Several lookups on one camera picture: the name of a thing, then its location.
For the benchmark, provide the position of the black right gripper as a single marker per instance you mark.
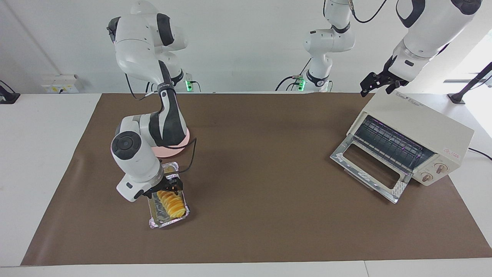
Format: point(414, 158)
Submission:
point(166, 183)

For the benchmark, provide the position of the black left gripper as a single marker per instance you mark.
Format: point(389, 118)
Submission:
point(393, 75)

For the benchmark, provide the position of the golden ridged bread roll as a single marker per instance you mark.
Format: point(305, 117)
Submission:
point(172, 206)

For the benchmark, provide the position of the aluminium foil tray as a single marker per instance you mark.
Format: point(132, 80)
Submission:
point(169, 222)

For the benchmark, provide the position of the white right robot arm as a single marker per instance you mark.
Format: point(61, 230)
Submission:
point(138, 42)

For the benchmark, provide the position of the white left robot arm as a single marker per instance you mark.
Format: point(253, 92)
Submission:
point(430, 30)

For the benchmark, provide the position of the cream toaster oven body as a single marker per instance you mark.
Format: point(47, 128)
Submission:
point(419, 121)

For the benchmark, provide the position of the glass oven door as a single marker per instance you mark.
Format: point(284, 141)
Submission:
point(338, 156)

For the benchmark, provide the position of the cream oven knob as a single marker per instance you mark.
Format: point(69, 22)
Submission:
point(441, 167)
point(426, 177)

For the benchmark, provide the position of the pink round plate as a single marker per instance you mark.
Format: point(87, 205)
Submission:
point(180, 146)

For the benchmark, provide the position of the brown table mat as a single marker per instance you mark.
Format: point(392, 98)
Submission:
point(269, 200)

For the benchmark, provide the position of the black camera stand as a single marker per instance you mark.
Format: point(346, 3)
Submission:
point(469, 86)

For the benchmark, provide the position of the white wall socket box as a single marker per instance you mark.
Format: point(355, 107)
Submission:
point(57, 84)

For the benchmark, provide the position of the black clamp mount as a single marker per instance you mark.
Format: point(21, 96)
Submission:
point(7, 96)

